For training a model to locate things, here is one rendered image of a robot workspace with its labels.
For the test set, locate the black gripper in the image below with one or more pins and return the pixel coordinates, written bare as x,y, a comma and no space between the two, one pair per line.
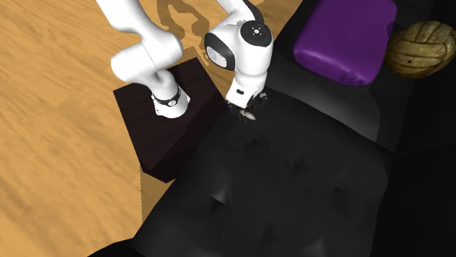
253,104

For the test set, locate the purple cushion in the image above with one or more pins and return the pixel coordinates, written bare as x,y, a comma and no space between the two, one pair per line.
342,39

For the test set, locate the dark robot stand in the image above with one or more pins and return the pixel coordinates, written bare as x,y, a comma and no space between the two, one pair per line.
171,131

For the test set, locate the tan leather ball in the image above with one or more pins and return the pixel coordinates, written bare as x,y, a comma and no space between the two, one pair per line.
420,48

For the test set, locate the small pale object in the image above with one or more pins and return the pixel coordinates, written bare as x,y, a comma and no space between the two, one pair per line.
248,114

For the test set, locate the black sofa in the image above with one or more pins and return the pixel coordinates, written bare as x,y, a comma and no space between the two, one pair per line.
285,178

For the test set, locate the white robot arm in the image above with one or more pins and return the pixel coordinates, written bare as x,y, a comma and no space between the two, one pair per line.
249,67

